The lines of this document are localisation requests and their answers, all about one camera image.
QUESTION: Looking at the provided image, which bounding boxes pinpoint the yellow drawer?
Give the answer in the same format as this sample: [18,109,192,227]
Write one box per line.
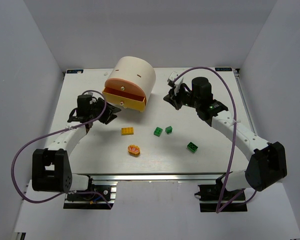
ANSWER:
[102,87,147,112]

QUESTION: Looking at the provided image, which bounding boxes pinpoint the small green lego brick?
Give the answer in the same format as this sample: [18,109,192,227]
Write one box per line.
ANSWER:
[165,126,173,134]

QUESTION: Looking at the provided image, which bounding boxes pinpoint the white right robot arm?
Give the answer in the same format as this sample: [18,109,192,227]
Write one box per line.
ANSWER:
[163,77,287,192]

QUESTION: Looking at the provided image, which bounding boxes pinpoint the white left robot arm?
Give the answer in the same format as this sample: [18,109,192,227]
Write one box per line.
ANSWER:
[32,94,121,193]

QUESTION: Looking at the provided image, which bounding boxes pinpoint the yellow lego brick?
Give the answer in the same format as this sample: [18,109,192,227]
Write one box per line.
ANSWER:
[121,127,134,136]

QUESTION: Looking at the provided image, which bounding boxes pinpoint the orange oval lego piece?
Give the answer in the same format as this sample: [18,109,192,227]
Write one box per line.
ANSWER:
[127,144,141,157]

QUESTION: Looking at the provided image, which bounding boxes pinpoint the cream drawer cabinet shell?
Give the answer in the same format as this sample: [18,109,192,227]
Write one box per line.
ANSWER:
[107,56,156,100]

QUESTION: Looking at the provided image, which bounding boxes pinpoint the right blue corner label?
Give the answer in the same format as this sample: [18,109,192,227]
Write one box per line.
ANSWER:
[214,67,233,72]

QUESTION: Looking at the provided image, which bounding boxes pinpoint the blue corner label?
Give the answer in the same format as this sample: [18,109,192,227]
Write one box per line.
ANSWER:
[214,67,233,72]
[66,69,84,74]

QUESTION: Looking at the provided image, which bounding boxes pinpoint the left blue corner label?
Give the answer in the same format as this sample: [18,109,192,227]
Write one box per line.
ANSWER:
[66,69,84,74]

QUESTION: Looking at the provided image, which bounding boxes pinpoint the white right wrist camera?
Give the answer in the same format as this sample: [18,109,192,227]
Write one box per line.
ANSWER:
[167,71,184,96]

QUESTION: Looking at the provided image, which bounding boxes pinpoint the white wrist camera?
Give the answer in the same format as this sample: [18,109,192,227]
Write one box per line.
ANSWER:
[167,71,184,96]
[86,91,97,103]

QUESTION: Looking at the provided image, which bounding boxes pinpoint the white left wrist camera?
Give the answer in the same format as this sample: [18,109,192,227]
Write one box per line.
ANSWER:
[86,91,97,103]

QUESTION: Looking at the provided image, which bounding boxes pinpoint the aluminium table front rail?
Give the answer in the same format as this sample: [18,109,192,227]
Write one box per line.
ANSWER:
[36,171,256,183]

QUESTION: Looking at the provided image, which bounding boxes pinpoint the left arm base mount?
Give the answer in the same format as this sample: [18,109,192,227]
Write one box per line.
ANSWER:
[63,175,118,210]

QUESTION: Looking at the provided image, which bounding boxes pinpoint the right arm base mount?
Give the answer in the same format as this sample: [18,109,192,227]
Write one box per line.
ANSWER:
[194,174,248,213]

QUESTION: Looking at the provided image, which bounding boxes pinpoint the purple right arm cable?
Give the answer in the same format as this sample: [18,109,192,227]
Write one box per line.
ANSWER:
[173,66,257,214]

